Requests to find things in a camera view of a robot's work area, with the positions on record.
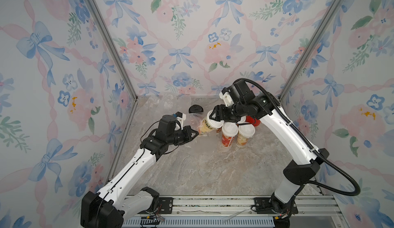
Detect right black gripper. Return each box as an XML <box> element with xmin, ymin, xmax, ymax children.
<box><xmin>209</xmin><ymin>101</ymin><xmax>246</xmax><ymax>121</ymax></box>

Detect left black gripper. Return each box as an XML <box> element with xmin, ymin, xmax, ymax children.
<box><xmin>168</xmin><ymin>125</ymin><xmax>199</xmax><ymax>146</ymax></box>

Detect clear plastic carrier bag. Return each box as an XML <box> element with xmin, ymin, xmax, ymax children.
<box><xmin>186</xmin><ymin>110</ymin><xmax>224</xmax><ymax>136</ymax></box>

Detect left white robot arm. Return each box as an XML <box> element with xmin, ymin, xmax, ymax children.
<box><xmin>80</xmin><ymin>112</ymin><xmax>199</xmax><ymax>228</ymax></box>

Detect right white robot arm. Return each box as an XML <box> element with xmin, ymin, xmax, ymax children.
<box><xmin>209</xmin><ymin>78</ymin><xmax>324</xmax><ymax>216</ymax></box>

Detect spare clear plastic bags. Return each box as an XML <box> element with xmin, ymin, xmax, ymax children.
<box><xmin>135</xmin><ymin>93</ymin><xmax>191</xmax><ymax>120</ymax></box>

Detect red cup white lid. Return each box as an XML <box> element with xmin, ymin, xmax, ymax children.
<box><xmin>222</xmin><ymin>122</ymin><xmax>239</xmax><ymax>148</ymax></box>

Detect red cup black lid left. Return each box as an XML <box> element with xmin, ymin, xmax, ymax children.
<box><xmin>188</xmin><ymin>105</ymin><xmax>204</xmax><ymax>114</ymax></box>

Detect white lid cup right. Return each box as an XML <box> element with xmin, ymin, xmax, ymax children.
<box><xmin>237</xmin><ymin>116</ymin><xmax>246</xmax><ymax>124</ymax></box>

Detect white lid cup back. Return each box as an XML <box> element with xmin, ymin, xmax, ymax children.
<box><xmin>236</xmin><ymin>124</ymin><xmax>255</xmax><ymax>148</ymax></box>

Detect red straw holder cup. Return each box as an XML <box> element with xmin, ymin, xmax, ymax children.
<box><xmin>245</xmin><ymin>116</ymin><xmax>261</xmax><ymax>127</ymax></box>

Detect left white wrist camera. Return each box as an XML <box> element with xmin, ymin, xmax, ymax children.
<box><xmin>173</xmin><ymin>112</ymin><xmax>187</xmax><ymax>130</ymax></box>

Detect black corrugated cable conduit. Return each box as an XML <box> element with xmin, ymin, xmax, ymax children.
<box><xmin>233</xmin><ymin>78</ymin><xmax>361</xmax><ymax>197</ymax></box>

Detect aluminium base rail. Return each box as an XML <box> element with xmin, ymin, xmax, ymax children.
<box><xmin>123</xmin><ymin>196</ymin><xmax>348</xmax><ymax>228</ymax></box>

